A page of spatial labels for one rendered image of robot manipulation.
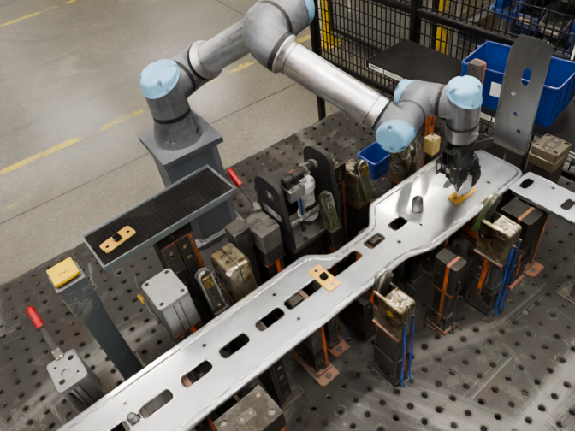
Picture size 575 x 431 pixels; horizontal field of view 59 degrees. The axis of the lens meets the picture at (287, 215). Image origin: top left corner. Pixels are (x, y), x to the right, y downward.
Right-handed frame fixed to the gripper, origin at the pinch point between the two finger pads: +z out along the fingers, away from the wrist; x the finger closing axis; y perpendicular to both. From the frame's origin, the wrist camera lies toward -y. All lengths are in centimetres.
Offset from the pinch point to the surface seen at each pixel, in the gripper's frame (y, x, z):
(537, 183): -17.3, 11.5, 4.4
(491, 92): -35.6, -17.4, -2.3
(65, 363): 104, -23, -14
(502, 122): -27.1, -7.2, -1.1
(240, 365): 75, 0, -5
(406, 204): 13.3, -8.1, 1.2
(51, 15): -13, -541, 105
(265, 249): 52, -21, -6
